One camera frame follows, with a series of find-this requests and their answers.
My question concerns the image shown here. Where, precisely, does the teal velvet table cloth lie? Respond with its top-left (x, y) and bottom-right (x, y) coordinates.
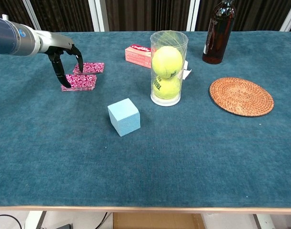
top-left (0, 30), bottom-right (291, 208)

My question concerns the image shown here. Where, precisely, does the clear plastic ball canister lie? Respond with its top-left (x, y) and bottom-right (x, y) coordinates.
top-left (150, 30), bottom-right (189, 107)

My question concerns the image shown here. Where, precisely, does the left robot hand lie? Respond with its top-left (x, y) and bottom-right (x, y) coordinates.
top-left (37, 30), bottom-right (84, 89)

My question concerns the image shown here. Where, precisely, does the white table leg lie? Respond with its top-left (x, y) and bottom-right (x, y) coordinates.
top-left (253, 214), bottom-right (277, 229)
top-left (24, 210), bottom-right (47, 229)

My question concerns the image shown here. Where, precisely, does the dark pleated curtain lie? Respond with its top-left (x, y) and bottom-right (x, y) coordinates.
top-left (0, 0), bottom-right (291, 33)

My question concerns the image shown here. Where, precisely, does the white frame post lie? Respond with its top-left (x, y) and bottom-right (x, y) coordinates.
top-left (280, 0), bottom-right (291, 32)
top-left (88, 0), bottom-right (110, 32)
top-left (186, 0), bottom-right (200, 32)
top-left (22, 0), bottom-right (43, 31)

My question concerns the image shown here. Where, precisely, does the pink toothpaste box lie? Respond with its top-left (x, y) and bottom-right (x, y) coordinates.
top-left (124, 43), bottom-right (192, 80)

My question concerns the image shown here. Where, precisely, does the round woven rattan coaster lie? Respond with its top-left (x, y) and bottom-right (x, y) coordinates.
top-left (209, 77), bottom-right (275, 117)

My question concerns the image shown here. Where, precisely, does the cardboard box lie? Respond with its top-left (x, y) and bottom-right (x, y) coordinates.
top-left (112, 212), bottom-right (206, 229)

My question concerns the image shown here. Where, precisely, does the brown glass bottle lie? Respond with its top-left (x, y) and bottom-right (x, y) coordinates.
top-left (202, 0), bottom-right (237, 65)

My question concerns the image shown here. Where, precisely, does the yellow tennis ball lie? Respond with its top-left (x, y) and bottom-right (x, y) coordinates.
top-left (151, 46), bottom-right (183, 79)
top-left (151, 77), bottom-right (182, 100)

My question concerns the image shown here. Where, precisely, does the black floor cable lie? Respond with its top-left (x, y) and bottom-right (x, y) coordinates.
top-left (94, 211), bottom-right (110, 229)
top-left (0, 214), bottom-right (22, 229)

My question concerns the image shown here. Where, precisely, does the light blue foam cube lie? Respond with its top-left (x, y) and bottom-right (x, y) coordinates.
top-left (107, 98), bottom-right (141, 137)

